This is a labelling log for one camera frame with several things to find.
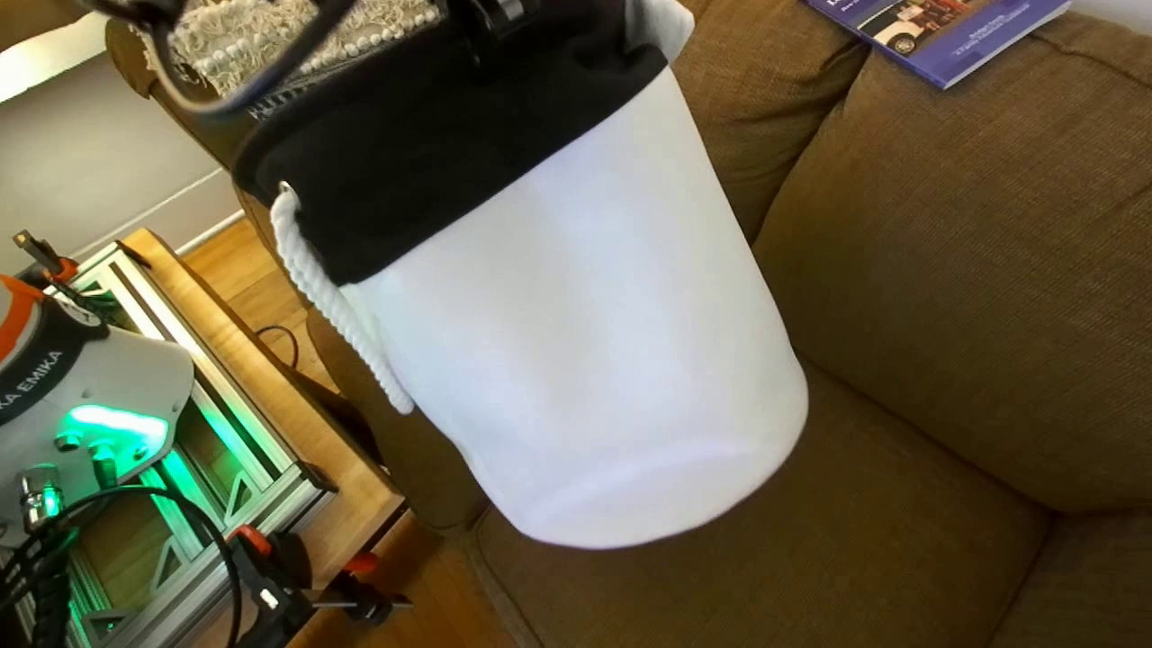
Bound white and black laundry bag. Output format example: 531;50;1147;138
232;0;810;551

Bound brown fabric couch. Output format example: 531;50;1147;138
105;0;1152;648

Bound beige knitted cloth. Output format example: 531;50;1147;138
166;0;448;119

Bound blue paperback book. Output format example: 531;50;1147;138
800;0;1073;90

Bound black and orange bar clamp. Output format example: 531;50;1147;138
12;229;81;287
224;525;416;645

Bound black cable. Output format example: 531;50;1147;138
256;324;301;371

